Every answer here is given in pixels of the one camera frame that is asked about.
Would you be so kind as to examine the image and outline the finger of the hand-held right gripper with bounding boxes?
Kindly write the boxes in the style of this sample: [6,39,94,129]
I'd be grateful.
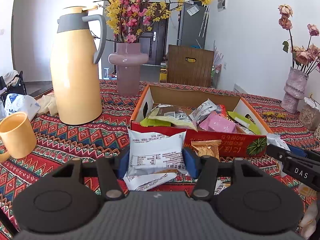
[266,144,308,172]
[287,145,320,162]

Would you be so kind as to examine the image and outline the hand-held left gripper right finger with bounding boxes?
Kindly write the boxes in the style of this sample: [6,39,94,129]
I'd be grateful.
[182,147,268,201]

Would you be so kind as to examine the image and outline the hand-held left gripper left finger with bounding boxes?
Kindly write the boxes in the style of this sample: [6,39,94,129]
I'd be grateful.
[45,151,131,201]

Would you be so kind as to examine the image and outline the white cracker packet clear window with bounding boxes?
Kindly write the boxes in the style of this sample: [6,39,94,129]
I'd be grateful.
[122,171,177,192]
[266,133,291,151]

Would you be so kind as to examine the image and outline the white snack packet black print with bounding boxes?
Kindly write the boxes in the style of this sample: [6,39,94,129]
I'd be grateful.
[126,128,188,178]

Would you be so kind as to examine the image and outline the red cardboard box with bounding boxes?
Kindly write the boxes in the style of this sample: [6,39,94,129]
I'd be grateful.
[130,84,275,158]

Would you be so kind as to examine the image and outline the green snack packet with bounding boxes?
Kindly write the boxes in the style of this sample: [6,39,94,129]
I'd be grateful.
[227,111,262,135]
[139,116,173,128]

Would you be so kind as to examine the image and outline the person's right hand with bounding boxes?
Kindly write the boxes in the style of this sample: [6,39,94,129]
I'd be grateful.
[299,200,320,240]

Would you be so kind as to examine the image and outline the small orange cracker packet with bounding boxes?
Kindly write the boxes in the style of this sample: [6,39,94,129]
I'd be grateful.
[191,140,222,162]

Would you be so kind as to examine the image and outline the glass jar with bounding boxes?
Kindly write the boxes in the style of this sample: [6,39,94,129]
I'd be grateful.
[298,97,320,131]

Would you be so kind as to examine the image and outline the fallen yellow petals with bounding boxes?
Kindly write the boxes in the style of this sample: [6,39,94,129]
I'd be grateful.
[262,111,287,120]

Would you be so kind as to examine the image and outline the pink ceramic vase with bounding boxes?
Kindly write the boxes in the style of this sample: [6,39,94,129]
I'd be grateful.
[280,66,309,114]

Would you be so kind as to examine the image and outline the storage trolley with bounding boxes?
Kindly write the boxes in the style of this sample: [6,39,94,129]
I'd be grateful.
[211,64,222,88]

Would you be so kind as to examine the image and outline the cream cloth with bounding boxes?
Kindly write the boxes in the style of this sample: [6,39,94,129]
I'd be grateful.
[37,94,58,117]

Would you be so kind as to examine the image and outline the wooden chair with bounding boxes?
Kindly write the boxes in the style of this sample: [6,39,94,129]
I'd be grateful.
[167,44,215,88]

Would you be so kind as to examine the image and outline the pink glass vase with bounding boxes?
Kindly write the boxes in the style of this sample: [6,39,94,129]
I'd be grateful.
[108,42,149,97]

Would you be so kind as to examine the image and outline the dried pink roses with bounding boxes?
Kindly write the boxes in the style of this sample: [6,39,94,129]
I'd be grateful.
[278,4,320,76]

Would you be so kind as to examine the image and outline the yellow mug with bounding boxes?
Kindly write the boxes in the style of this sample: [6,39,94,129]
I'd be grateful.
[0,112,38,160]

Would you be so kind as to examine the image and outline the white plastic bag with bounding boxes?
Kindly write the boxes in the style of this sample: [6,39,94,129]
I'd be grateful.
[3,93,41,121]

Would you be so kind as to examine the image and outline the dark brown door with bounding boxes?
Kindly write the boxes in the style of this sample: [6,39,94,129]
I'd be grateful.
[138,3,170,66]

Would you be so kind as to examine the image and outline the grey refrigerator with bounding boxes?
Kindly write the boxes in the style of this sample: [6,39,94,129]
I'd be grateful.
[177,3,210,48]

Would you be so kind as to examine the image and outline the white folded umbrella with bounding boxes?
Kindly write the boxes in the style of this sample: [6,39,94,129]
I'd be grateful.
[198,6,210,37]

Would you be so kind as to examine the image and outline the pink and yellow blossom branches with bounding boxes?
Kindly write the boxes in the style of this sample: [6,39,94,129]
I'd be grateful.
[82,0,218,43]

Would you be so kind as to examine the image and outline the yellow thermos jug grey handle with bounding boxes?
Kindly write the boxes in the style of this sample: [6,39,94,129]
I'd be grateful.
[50,5,108,126]

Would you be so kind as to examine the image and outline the black cart frame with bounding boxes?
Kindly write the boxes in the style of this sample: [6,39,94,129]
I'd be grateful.
[0,71,27,98]

